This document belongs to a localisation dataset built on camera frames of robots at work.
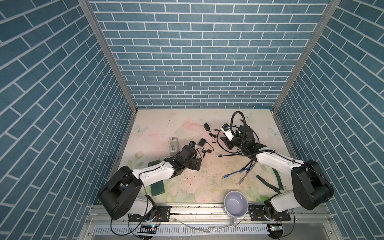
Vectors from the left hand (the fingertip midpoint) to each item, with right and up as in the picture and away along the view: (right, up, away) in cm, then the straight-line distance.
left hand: (194, 158), depth 89 cm
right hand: (+17, +15, 0) cm, 23 cm away
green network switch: (-20, -14, -8) cm, 26 cm away
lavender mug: (+22, -21, -13) cm, 33 cm away
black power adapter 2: (+9, +17, +17) cm, 25 cm away
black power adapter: (+5, +8, +11) cm, 14 cm away
